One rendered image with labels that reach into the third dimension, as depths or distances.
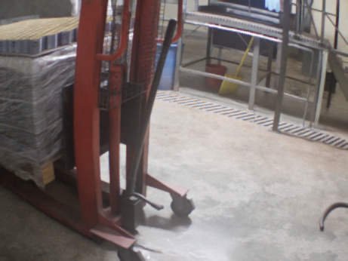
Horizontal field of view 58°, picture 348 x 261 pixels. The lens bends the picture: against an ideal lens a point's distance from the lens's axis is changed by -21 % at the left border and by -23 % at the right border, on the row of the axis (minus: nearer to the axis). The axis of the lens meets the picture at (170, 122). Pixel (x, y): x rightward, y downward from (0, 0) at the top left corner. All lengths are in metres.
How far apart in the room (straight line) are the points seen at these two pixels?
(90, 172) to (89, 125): 0.25
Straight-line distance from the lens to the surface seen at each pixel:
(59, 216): 2.31
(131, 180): 2.10
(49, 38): 1.79
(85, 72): 1.71
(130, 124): 2.25
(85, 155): 1.86
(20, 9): 6.13
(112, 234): 1.97
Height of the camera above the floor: 1.47
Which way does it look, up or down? 22 degrees down
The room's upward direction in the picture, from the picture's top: 5 degrees clockwise
